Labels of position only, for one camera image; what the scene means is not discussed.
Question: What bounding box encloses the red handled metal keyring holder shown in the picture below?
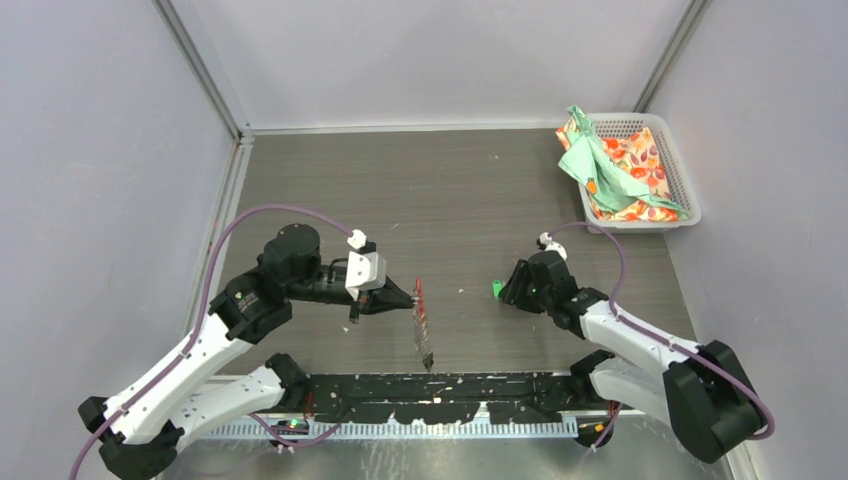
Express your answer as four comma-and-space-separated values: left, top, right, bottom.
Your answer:
412, 277, 434, 373

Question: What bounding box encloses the key with green tag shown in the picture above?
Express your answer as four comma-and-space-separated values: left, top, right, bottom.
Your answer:
491, 280, 504, 298

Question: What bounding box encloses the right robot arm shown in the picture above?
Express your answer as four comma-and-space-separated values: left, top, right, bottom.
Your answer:
496, 251, 772, 463

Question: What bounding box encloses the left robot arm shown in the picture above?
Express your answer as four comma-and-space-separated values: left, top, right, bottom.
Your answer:
78, 224, 415, 479

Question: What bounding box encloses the green cloth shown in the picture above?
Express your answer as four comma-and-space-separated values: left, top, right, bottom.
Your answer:
557, 104, 689, 217

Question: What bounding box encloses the orange patterned cloth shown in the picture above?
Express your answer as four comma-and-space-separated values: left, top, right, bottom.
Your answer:
555, 115, 678, 223

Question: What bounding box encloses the white plastic basket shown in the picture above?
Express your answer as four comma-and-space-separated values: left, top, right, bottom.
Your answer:
579, 112, 702, 234

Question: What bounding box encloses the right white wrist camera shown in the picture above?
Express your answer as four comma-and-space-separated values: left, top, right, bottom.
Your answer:
536, 232, 568, 261

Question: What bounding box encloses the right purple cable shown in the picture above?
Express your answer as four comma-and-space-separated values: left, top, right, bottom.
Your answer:
546, 221, 776, 452

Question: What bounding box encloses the purple cable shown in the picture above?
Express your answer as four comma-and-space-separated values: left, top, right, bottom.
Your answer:
546, 221, 776, 452
68, 203, 359, 480

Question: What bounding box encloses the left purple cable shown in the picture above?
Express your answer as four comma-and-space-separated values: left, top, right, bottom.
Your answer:
68, 203, 359, 480

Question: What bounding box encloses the aluminium rail frame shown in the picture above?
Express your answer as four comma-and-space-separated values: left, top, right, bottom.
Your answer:
192, 374, 742, 420

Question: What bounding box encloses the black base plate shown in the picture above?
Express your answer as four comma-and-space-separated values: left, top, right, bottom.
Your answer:
243, 370, 636, 427

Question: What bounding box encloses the white slotted cable duct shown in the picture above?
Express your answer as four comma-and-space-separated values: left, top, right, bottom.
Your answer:
205, 417, 579, 440

